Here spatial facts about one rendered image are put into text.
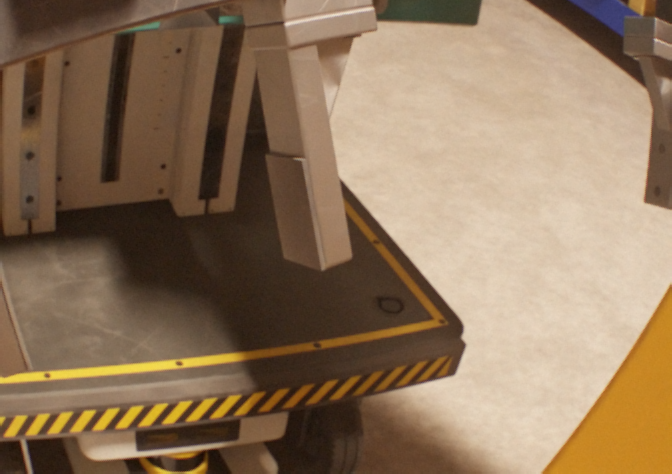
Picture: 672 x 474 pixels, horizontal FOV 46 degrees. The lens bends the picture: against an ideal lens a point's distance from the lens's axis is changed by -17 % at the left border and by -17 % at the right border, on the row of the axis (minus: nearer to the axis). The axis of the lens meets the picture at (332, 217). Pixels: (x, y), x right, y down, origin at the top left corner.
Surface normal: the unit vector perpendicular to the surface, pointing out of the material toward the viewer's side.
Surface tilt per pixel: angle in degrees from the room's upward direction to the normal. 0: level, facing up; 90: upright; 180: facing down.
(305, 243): 97
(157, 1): 66
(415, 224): 0
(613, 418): 74
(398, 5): 90
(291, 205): 97
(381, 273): 0
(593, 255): 0
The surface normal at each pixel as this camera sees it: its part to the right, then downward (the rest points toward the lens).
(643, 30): -0.92, -0.09
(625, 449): -0.81, -0.15
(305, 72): 0.54, 0.14
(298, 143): -0.82, 0.28
